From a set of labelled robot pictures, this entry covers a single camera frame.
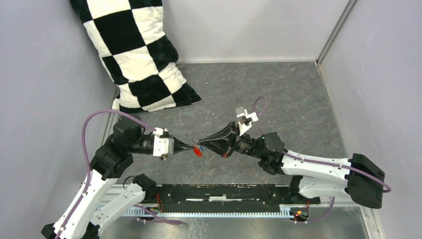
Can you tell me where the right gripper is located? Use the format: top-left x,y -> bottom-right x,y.
198,121 -> 264,159

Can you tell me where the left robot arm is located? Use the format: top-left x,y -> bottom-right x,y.
41,114 -> 193,239

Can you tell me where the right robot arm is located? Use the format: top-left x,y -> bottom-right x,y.
196,122 -> 391,209

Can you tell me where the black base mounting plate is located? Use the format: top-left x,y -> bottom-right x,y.
142,184 -> 321,213

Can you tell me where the black white checkered pillow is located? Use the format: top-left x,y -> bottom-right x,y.
70,0 -> 201,114

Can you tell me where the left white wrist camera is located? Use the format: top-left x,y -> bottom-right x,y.
153,127 -> 167,160

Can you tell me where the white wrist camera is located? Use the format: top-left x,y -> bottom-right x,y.
153,127 -> 167,160
235,107 -> 259,136

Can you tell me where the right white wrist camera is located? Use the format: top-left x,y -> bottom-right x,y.
235,107 -> 259,136

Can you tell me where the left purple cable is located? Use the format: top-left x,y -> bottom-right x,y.
54,109 -> 184,239

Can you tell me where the white slotted cable duct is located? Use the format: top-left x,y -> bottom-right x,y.
118,206 -> 311,219

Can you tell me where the aluminium frame rail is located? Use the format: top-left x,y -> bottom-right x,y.
315,0 -> 358,68

